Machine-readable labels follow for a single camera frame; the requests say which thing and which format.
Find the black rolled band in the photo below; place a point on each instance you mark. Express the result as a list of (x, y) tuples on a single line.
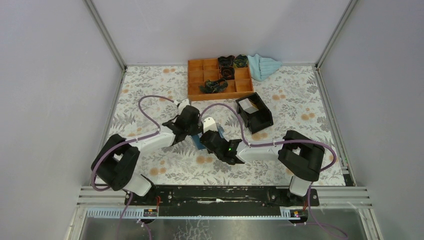
[(226, 61), (241, 61), (227, 72)]

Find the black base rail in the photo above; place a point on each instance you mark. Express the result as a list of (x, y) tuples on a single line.
[(222, 201)]

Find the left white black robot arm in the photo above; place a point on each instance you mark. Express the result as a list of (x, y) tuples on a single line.
[(115, 164)]

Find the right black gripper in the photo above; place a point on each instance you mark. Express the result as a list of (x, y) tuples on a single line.
[(216, 132)]

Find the white card in box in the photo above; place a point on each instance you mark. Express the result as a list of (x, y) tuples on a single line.
[(248, 106)]

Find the light blue folded cloth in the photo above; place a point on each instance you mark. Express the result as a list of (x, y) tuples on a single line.
[(262, 67)]

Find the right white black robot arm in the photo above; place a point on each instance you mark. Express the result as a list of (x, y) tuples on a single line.
[(299, 154)]

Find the orange compartment tray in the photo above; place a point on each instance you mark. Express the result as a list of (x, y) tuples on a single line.
[(211, 79)]

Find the black card box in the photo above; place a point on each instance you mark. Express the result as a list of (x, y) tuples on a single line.
[(259, 120)]

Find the black rolled band left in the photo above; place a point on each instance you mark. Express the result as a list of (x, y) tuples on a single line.
[(226, 61)]

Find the black tangled band pile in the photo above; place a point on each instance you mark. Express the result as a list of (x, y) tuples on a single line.
[(213, 87)]

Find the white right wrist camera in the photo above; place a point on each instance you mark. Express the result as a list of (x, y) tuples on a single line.
[(209, 124)]

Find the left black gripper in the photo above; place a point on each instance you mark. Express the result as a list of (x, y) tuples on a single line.
[(198, 130)]

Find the black rolled band centre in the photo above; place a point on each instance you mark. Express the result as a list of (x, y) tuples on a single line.
[(227, 72)]

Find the black rolled band top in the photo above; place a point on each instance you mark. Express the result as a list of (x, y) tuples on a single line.
[(241, 61)]

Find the blue leather card holder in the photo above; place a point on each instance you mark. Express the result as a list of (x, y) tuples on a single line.
[(196, 138)]

